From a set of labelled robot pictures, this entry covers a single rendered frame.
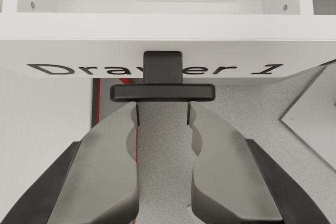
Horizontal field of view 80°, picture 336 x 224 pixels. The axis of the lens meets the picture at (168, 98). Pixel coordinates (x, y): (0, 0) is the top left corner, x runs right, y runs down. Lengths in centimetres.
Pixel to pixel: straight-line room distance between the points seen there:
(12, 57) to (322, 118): 127
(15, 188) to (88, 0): 26
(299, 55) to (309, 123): 108
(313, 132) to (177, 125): 69
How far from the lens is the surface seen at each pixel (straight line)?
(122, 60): 17
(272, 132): 120
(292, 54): 19
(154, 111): 105
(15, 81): 36
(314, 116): 128
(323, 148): 131
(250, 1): 27
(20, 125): 35
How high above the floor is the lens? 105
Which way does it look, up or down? 83 degrees down
